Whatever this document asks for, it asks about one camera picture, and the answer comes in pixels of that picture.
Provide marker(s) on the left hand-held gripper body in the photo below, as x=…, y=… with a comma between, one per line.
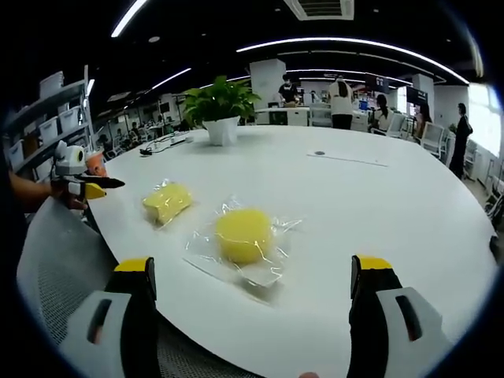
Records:
x=67, y=161

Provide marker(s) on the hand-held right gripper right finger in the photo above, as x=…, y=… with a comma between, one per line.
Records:
x=378, y=323

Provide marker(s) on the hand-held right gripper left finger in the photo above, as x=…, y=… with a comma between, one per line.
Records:
x=134, y=315

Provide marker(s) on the rectangular yellow silicone block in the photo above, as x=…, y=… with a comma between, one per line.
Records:
x=167, y=202

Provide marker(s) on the round yellow silicone block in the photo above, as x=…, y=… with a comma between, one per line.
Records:
x=242, y=236

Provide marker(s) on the person's left hand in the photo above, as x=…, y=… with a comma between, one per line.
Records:
x=73, y=201

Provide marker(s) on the person's right hand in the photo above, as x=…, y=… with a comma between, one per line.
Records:
x=309, y=375

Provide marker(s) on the orange patterned cup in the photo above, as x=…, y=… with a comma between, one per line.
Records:
x=96, y=164

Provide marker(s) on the grey shelf with white bins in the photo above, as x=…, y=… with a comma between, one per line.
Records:
x=47, y=122

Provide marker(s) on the white power strip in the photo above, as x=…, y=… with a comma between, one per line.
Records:
x=173, y=138

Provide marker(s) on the grey mesh office chair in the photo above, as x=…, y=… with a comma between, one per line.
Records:
x=63, y=267

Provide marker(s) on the potted green plant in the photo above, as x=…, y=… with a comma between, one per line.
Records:
x=220, y=106

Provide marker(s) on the long ceiling light strip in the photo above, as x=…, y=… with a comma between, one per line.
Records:
x=354, y=43
x=128, y=17

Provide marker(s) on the white office chair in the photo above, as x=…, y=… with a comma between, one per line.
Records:
x=435, y=139

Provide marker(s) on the dark hanging sign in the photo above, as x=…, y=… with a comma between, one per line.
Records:
x=376, y=82

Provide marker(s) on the ceiling air vent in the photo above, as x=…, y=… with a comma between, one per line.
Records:
x=319, y=8

